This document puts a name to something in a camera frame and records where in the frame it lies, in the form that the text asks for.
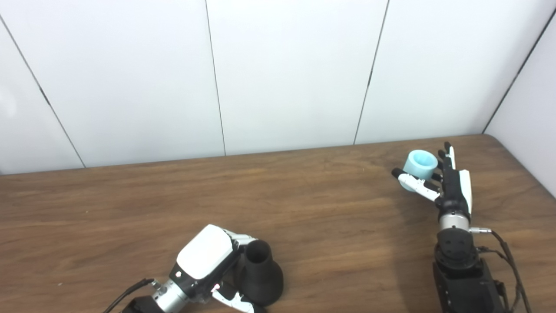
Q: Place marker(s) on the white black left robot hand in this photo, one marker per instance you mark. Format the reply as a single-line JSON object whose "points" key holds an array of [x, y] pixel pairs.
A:
{"points": [[204, 254]]}

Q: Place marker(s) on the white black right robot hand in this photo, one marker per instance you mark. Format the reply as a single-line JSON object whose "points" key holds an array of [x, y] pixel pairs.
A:
{"points": [[454, 191]]}

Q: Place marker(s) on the black flared nozzle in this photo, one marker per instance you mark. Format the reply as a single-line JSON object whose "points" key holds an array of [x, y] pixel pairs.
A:
{"points": [[263, 280]]}

